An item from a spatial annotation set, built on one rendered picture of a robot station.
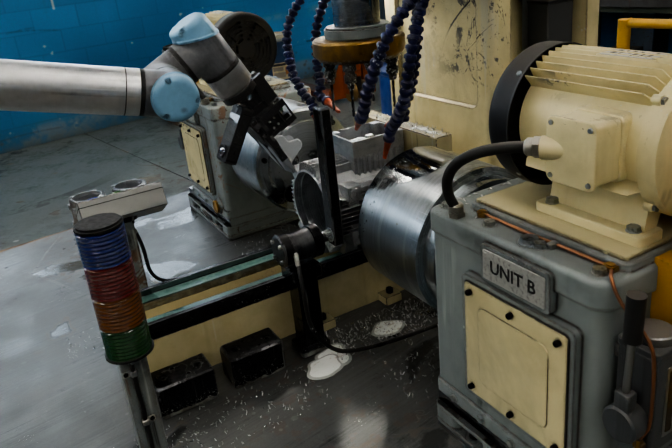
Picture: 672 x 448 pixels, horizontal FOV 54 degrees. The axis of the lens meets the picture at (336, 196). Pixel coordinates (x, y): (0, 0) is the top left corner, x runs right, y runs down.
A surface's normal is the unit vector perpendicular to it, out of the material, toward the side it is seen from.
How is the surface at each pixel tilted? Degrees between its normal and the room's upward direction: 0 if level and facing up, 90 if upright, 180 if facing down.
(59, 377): 0
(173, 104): 90
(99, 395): 0
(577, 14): 90
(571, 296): 90
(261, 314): 90
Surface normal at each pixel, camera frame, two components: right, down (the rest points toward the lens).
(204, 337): 0.51, 0.26
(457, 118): -0.86, 0.26
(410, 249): -0.86, 0.04
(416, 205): -0.69, -0.44
